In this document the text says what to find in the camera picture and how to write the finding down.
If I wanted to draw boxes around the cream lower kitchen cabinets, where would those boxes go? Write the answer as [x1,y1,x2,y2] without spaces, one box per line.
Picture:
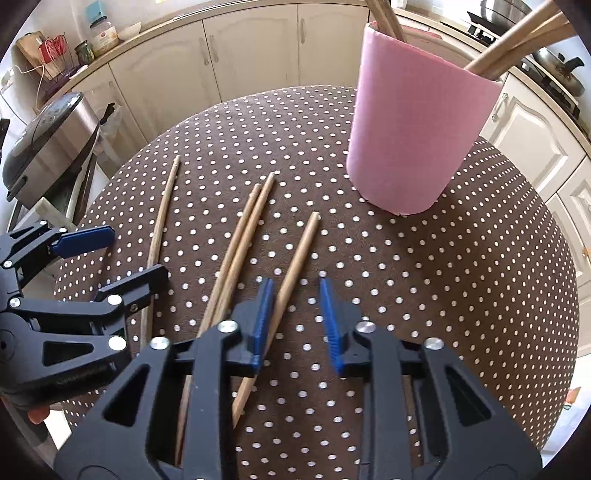
[68,1,590,286]

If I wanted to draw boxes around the person's left hand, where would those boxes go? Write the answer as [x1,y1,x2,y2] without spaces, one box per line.
[27,406,50,425]

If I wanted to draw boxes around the silver rice cooker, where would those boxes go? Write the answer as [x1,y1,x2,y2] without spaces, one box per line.
[2,92,99,208]

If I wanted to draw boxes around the brown polka dot tablecloth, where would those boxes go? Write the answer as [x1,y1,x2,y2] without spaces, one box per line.
[54,86,579,479]

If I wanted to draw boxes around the wooden cutting board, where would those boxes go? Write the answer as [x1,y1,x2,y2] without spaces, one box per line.
[16,31,62,80]

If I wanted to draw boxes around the glass jar white lid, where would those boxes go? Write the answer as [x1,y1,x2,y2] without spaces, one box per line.
[90,16,119,58]

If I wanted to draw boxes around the white bowl on counter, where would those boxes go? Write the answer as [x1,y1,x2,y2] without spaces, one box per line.
[118,22,142,41]

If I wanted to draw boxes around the pink cylindrical utensil holder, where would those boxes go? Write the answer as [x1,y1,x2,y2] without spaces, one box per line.
[346,23,502,215]

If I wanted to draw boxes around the gas stove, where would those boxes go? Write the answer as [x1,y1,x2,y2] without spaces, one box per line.
[466,11,583,121]

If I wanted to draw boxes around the black wok on stove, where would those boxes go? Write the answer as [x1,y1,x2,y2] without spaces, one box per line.
[533,47,585,97]

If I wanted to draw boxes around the stainless steel stock pot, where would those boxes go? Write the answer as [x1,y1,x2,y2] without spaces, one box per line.
[480,0,532,28]

